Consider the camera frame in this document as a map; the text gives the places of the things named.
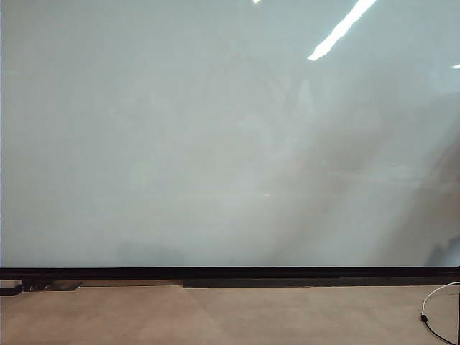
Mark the whiteboard with black frame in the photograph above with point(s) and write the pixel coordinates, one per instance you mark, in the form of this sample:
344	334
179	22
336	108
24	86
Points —
179	143

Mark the black floor bracket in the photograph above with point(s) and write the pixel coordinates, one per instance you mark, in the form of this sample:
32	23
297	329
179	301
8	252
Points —
36	286

